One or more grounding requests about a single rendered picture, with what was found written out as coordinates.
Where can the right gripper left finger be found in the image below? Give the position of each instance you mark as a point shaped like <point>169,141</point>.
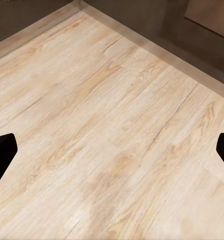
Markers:
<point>8,149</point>

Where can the oven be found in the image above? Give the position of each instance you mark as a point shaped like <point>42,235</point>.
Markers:
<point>200,22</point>

